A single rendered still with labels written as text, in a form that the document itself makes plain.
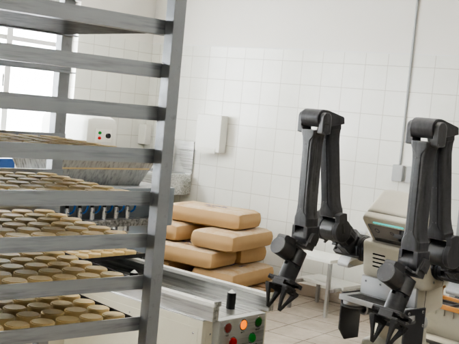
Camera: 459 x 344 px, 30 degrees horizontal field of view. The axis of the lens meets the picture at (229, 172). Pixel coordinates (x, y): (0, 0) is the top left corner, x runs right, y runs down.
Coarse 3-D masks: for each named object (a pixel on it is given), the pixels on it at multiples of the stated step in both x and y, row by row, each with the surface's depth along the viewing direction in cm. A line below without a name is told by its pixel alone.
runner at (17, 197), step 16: (0, 192) 159; (16, 192) 161; (32, 192) 163; (48, 192) 165; (64, 192) 168; (80, 192) 170; (96, 192) 172; (112, 192) 175; (128, 192) 177; (144, 192) 180
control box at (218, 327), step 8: (256, 312) 295; (224, 320) 280; (232, 320) 283; (240, 320) 286; (248, 320) 289; (264, 320) 296; (216, 328) 279; (224, 328) 280; (232, 328) 283; (240, 328) 286; (248, 328) 290; (256, 328) 293; (216, 336) 279; (224, 336) 281; (232, 336) 284; (240, 336) 287; (248, 336) 290; (256, 336) 294
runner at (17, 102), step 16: (0, 96) 156; (16, 96) 159; (32, 96) 161; (48, 96) 163; (48, 112) 163; (64, 112) 165; (80, 112) 168; (96, 112) 170; (112, 112) 173; (128, 112) 175; (144, 112) 178
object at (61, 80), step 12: (60, 0) 211; (72, 0) 211; (60, 36) 211; (60, 48) 211; (60, 72) 211; (60, 84) 211; (60, 96) 212; (60, 120) 213; (60, 132) 213; (48, 168) 214; (60, 168) 214
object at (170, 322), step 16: (128, 272) 343; (176, 288) 322; (112, 304) 305; (128, 304) 300; (224, 304) 302; (240, 304) 304; (160, 320) 289; (176, 320) 284; (192, 320) 280; (96, 336) 310; (112, 336) 305; (128, 336) 299; (160, 336) 289; (176, 336) 284; (192, 336) 279; (208, 336) 279
